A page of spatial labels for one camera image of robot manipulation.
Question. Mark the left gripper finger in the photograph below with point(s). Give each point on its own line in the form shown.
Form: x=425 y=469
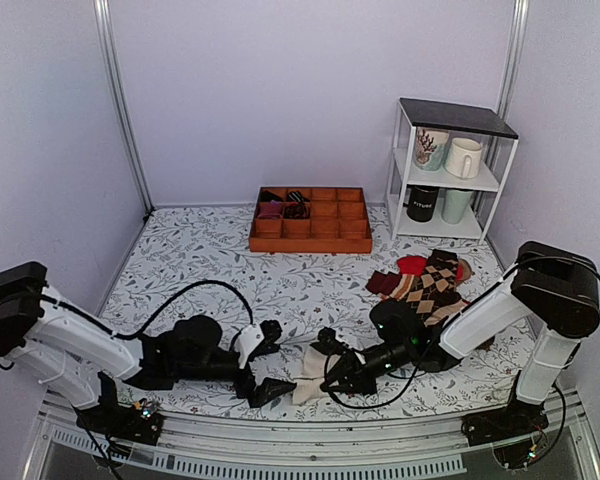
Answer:
x=269 y=390
x=271 y=331

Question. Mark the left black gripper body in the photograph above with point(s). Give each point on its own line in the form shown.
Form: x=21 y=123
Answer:
x=244 y=389

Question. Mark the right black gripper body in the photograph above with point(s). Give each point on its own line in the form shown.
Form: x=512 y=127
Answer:
x=368 y=385

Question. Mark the cream and brown sock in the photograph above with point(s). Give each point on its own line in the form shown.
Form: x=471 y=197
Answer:
x=309 y=381

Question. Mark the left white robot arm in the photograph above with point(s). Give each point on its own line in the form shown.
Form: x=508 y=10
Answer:
x=49 y=335

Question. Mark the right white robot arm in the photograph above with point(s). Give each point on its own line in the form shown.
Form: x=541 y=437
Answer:
x=560 y=288

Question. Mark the striped maroon sock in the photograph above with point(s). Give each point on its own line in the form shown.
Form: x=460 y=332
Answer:
x=391 y=285

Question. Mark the floral tablecloth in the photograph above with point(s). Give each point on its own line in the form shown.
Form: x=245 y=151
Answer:
x=197 y=261

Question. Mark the brown argyle sock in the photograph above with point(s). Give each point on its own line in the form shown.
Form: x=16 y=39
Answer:
x=436 y=293

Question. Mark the magenta rolled sock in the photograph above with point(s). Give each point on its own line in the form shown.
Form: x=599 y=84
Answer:
x=270 y=210

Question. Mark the red sock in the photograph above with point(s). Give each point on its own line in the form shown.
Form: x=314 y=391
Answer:
x=414 y=265

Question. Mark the black striped rolled sock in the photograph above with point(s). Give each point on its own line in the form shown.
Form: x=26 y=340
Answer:
x=296 y=206

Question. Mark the dark rolled sock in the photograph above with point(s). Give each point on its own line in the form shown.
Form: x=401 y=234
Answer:
x=269 y=196

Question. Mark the black mug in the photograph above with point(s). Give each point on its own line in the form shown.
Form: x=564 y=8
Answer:
x=421 y=203

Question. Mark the pale green cup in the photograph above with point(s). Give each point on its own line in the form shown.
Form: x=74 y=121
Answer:
x=456 y=202

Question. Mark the white metal shelf rack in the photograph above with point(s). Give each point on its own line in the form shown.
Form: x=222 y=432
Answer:
x=499 y=142

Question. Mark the white ceramic mug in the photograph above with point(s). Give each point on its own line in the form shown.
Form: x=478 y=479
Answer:
x=463 y=158

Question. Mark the floral pattern mug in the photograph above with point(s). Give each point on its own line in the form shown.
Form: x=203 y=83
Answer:
x=431 y=147

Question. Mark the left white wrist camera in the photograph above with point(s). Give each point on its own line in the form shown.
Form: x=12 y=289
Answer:
x=246 y=342

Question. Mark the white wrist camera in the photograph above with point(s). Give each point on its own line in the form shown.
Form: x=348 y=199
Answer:
x=335 y=343
x=246 y=342

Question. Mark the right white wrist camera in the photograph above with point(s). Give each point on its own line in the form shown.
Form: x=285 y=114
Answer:
x=335 y=343

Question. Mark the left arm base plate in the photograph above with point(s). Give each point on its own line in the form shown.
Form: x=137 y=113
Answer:
x=120 y=422

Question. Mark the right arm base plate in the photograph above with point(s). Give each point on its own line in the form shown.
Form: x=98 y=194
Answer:
x=503 y=423

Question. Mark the left aluminium corner post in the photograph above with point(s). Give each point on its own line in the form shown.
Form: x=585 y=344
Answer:
x=105 y=31

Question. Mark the aluminium corner post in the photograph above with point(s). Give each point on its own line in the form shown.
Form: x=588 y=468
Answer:
x=513 y=57
x=105 y=31

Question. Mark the right aluminium corner post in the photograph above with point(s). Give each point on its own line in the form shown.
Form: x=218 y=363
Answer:
x=513 y=57

